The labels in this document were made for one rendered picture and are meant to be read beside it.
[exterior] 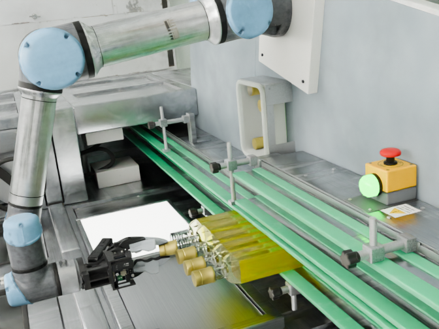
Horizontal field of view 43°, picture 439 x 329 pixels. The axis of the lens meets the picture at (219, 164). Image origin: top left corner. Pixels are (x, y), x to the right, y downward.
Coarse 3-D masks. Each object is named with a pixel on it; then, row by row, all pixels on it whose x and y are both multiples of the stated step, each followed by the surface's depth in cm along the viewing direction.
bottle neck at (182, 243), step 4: (192, 236) 135; (196, 236) 135; (176, 240) 134; (180, 240) 133; (184, 240) 133; (188, 240) 134; (192, 240) 134; (196, 240) 134; (180, 244) 133; (184, 244) 133; (188, 244) 134; (192, 244) 134; (196, 244) 134; (180, 248) 133
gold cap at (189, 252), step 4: (184, 248) 129; (188, 248) 129; (192, 248) 129; (176, 252) 128; (180, 252) 127; (184, 252) 128; (188, 252) 128; (192, 252) 128; (196, 252) 128; (176, 256) 129; (180, 256) 127; (184, 256) 127; (188, 256) 127; (192, 256) 128; (196, 256) 128; (180, 260) 127
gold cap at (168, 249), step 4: (172, 240) 133; (164, 244) 132; (168, 244) 132; (172, 244) 132; (176, 244) 132; (160, 248) 131; (164, 248) 131; (168, 248) 131; (172, 248) 131; (176, 248) 132; (160, 252) 131; (164, 252) 131; (168, 252) 131; (172, 252) 132; (160, 256) 132; (164, 256) 132
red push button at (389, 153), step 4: (384, 148) 108; (388, 148) 108; (392, 148) 107; (396, 148) 107; (380, 152) 107; (384, 152) 106; (388, 152) 106; (392, 152) 106; (396, 152) 106; (400, 152) 106; (384, 156) 106; (388, 156) 106; (392, 156) 106; (396, 156) 106; (388, 160) 107; (392, 160) 107
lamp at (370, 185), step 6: (372, 174) 107; (360, 180) 108; (366, 180) 106; (372, 180) 106; (378, 180) 106; (360, 186) 108; (366, 186) 106; (372, 186) 105; (378, 186) 106; (366, 192) 106; (372, 192) 106; (378, 192) 106
